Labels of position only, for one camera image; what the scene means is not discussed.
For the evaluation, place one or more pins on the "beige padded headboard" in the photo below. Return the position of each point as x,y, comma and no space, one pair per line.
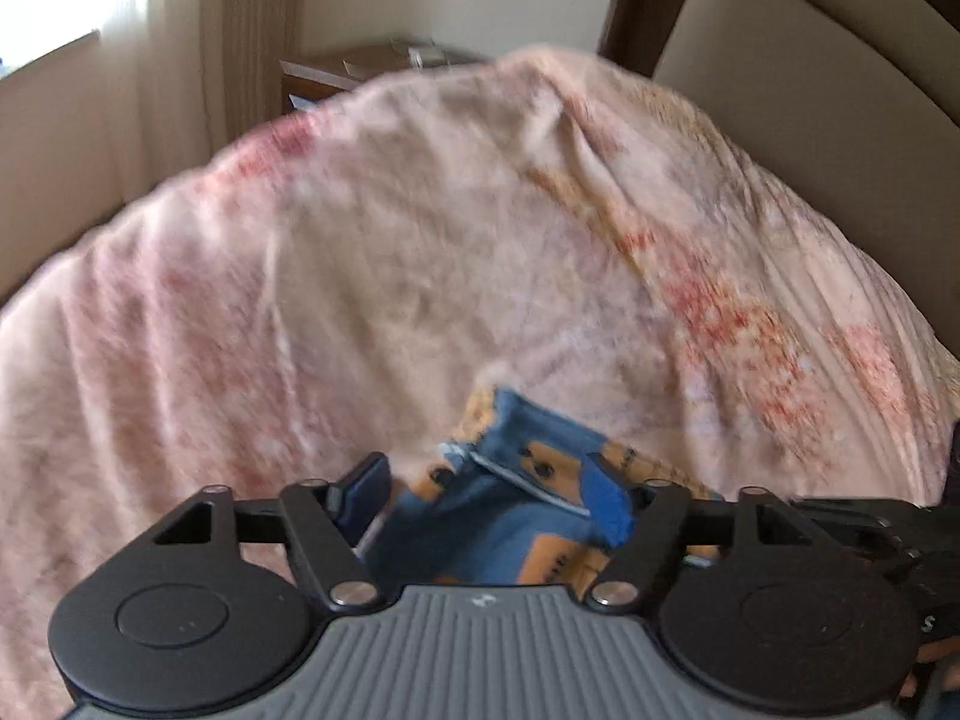
810,75

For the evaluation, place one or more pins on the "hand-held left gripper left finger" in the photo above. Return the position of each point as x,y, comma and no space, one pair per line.
367,491

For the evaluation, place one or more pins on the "blue pants with orange print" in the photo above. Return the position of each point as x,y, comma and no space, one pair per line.
487,540

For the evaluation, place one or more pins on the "beige curtain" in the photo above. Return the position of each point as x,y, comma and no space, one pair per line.
225,37

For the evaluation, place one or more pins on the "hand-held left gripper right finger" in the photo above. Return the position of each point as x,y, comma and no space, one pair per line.
609,506

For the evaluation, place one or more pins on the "pink floral blanket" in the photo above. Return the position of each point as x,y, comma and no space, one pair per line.
375,277

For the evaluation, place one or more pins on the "small white object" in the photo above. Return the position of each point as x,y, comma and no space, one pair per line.
424,54

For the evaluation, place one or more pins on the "beige window sill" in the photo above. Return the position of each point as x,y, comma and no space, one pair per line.
45,56

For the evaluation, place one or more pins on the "dark wooden bed post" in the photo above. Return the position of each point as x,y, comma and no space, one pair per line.
649,0

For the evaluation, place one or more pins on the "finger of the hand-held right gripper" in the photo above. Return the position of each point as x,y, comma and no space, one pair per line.
862,521

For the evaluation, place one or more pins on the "brown wooden nightstand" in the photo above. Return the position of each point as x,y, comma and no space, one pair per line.
330,79

